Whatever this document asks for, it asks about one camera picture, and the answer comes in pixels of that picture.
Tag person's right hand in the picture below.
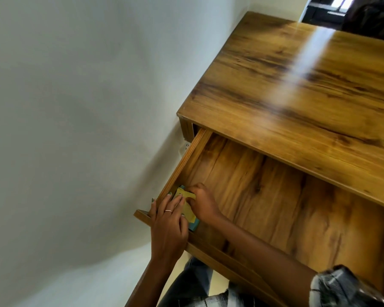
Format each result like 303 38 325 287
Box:
186 183 223 225

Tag person's left hand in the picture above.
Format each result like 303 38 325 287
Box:
148 192 189 262

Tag person's left forearm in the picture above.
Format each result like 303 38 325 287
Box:
125 256 180 307

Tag person's right forearm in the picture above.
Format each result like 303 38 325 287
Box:
211 214 318 307

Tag blue jeans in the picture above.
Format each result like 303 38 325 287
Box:
158 257 214 307

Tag wooden desk drawer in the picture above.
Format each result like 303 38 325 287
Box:
134 128 384 307

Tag wooden desk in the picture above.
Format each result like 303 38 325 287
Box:
177 11 384 213

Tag black white plaid shirt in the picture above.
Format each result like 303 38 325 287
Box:
205 265 384 307

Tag dark brown chair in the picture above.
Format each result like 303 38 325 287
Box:
341 0 384 43

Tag dark window frame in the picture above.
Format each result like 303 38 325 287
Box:
299 0 356 30

